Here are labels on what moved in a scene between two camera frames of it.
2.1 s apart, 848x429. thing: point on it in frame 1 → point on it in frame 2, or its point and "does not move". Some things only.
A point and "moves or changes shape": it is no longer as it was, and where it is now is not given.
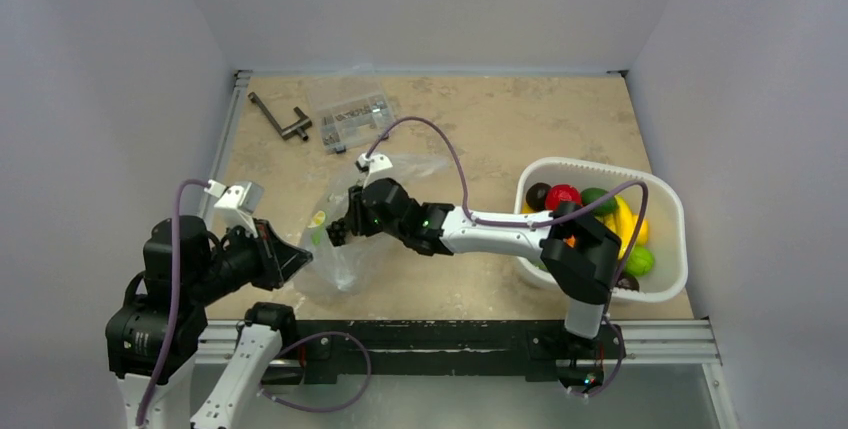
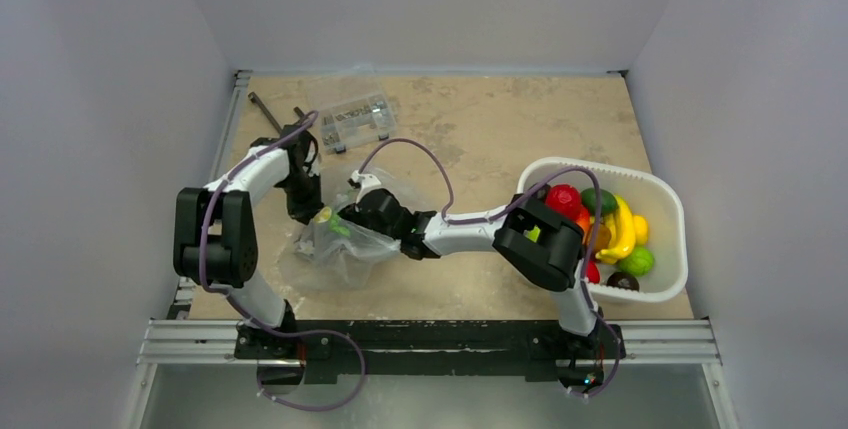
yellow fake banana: (621, 223) does not move
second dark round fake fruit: (627, 281) does not move
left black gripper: (278, 259) → (305, 211)
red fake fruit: (561, 192) does not move
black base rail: (522, 349) does not move
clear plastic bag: (356, 266) moves or changes shape
